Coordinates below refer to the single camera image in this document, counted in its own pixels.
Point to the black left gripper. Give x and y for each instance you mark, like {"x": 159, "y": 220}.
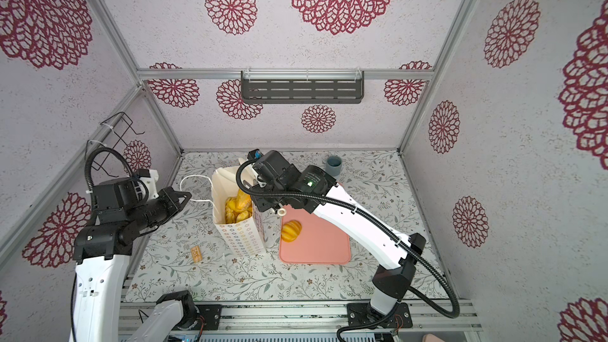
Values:
{"x": 169, "y": 196}

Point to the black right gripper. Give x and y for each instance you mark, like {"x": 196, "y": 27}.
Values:
{"x": 264, "y": 203}

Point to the steel tongs with cream tips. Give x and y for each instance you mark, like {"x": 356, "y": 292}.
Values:
{"x": 249, "y": 182}

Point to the round yellow crusty bun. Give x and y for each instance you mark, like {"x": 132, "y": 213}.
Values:
{"x": 242, "y": 201}

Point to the small round striped bun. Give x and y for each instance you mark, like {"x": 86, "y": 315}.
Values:
{"x": 290, "y": 231}

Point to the printed white paper bag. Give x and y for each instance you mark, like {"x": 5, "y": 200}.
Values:
{"x": 245, "y": 238}

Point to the wavy-edged yellow pastry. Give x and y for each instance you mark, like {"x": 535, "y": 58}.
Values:
{"x": 243, "y": 216}

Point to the long orange baguette loaf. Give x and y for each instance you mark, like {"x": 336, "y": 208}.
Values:
{"x": 231, "y": 206}

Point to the long striped bread roll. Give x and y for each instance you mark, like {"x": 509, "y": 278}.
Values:
{"x": 230, "y": 217}

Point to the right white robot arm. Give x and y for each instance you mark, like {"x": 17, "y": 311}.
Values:
{"x": 396, "y": 267}

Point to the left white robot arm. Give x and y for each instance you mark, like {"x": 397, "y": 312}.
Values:
{"x": 123, "y": 210}

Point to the teal ceramic cup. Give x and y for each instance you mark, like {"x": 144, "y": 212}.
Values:
{"x": 333, "y": 165}

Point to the small wooden block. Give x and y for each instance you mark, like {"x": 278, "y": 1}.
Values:
{"x": 196, "y": 254}

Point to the pink plastic tray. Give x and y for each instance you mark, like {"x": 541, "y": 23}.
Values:
{"x": 320, "y": 242}

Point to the black wire wall rack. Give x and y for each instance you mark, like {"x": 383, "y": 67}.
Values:
{"x": 126, "y": 138}

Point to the grey wall shelf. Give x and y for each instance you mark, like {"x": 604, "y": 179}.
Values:
{"x": 303, "y": 88}

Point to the metal base rail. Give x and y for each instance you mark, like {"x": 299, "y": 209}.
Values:
{"x": 325, "y": 317}

